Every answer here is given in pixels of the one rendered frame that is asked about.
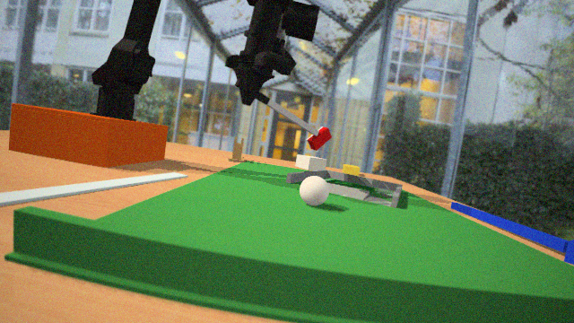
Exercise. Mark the white golf ball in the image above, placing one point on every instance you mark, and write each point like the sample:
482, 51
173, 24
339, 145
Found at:
314, 190

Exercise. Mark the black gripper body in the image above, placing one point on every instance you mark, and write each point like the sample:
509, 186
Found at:
258, 53

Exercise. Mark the white rectangular block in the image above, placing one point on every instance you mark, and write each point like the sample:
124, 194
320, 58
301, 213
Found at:
310, 162

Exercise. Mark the red putter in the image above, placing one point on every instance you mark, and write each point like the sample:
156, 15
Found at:
318, 138

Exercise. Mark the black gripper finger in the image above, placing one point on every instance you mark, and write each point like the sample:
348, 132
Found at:
240, 75
254, 79

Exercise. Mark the blue long bar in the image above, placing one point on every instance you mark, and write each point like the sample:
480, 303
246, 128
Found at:
543, 238

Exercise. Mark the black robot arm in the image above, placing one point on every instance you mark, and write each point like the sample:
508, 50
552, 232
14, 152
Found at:
129, 65

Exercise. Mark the yellow rectangular block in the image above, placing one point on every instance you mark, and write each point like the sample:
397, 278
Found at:
349, 169

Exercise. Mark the white flat bar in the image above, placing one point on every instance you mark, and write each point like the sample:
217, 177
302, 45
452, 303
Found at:
22, 196

